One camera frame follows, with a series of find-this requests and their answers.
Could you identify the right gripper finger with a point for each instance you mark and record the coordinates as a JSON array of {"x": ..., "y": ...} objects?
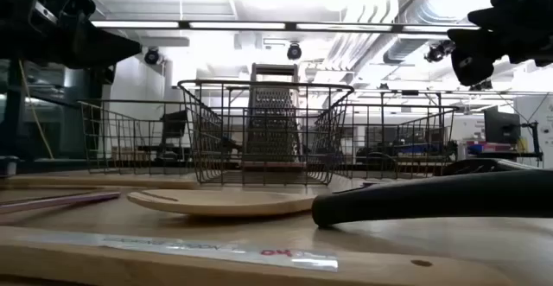
[
  {"x": 510, "y": 5},
  {"x": 473, "y": 68}
]

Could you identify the black computer monitor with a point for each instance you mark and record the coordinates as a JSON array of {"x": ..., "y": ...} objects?
[{"x": 501, "y": 126}]

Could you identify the white board panel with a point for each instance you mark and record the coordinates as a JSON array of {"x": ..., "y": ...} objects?
[{"x": 542, "y": 117}]

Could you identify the wooden spatula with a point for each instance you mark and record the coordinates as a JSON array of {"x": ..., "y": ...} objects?
[{"x": 108, "y": 181}]

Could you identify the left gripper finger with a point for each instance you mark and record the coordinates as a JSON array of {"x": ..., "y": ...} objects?
[
  {"x": 86, "y": 35},
  {"x": 101, "y": 68}
]

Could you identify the long ceiling light strip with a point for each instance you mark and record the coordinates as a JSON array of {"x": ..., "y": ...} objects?
[{"x": 233, "y": 25}]

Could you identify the silver ventilation duct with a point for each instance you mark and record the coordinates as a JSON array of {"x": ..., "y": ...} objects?
[{"x": 427, "y": 5}]

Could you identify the dark office chair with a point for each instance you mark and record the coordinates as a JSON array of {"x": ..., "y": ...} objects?
[{"x": 175, "y": 124}]

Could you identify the black ceiling spotlight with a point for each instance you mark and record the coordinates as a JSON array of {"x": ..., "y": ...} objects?
[
  {"x": 436, "y": 52},
  {"x": 152, "y": 56},
  {"x": 294, "y": 52}
]

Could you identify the iridescent purple table knife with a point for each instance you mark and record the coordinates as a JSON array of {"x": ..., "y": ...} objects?
[{"x": 65, "y": 200}]

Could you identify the black office desk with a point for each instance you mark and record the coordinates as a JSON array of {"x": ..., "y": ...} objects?
[{"x": 510, "y": 154}]

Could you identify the wooden spork small label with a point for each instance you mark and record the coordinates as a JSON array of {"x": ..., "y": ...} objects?
[{"x": 224, "y": 201}]

